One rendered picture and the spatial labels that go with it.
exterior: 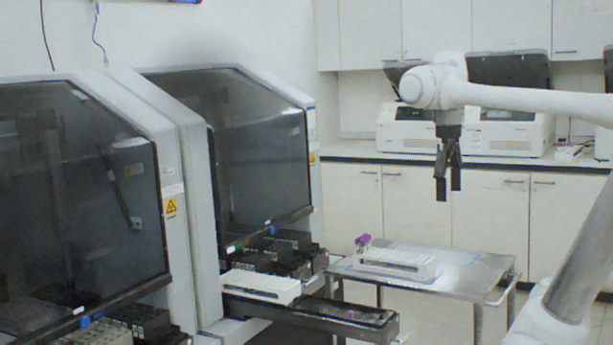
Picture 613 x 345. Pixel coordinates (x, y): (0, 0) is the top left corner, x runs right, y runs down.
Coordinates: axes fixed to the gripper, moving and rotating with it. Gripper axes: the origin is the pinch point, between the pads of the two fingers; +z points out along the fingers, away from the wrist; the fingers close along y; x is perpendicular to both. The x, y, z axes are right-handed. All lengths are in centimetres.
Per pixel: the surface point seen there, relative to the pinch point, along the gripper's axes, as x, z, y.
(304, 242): 73, 36, 35
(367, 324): 20.4, 39.3, -15.7
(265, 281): 62, 34, -10
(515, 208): 25, 63, 218
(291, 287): 50, 34, -11
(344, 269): 47, 39, 21
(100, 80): 102, -37, -37
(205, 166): 75, -8, -20
